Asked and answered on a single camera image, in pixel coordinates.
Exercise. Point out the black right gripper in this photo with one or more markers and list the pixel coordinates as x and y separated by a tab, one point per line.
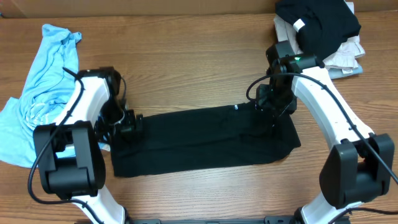
265	101

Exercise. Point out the black polo shirt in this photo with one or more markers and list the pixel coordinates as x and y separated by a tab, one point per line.
225	136

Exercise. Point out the light blue t-shirt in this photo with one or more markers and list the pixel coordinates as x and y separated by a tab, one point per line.
47	95

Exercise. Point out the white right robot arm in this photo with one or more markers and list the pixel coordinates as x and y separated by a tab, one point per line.
358	168

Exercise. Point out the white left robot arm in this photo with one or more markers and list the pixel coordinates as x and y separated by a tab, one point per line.
69	165

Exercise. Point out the grey-blue folded garment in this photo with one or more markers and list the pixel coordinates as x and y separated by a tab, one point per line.
336	73

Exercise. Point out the beige folded garment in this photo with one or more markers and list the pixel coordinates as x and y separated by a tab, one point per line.
344	58

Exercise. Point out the black folded garment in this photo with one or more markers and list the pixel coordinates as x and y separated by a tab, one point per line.
321	25

